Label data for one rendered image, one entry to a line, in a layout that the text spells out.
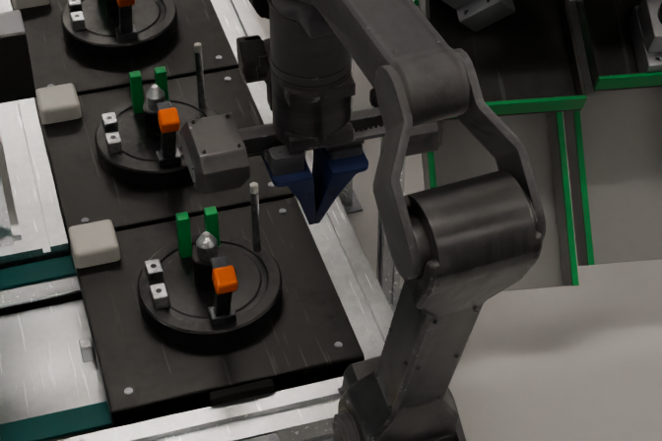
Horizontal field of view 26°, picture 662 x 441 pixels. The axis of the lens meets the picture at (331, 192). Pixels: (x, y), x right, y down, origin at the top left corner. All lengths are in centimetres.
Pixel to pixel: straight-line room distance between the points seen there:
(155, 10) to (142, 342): 54
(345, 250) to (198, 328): 20
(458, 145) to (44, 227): 45
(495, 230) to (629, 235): 66
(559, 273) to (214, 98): 48
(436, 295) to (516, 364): 70
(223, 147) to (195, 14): 79
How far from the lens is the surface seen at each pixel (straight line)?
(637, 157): 145
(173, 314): 137
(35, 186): 159
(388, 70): 80
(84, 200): 153
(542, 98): 126
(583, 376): 150
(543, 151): 141
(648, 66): 131
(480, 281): 81
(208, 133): 103
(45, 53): 176
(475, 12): 128
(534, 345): 153
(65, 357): 145
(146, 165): 154
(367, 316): 141
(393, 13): 85
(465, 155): 139
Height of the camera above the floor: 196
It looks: 41 degrees down
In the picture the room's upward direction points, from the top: straight up
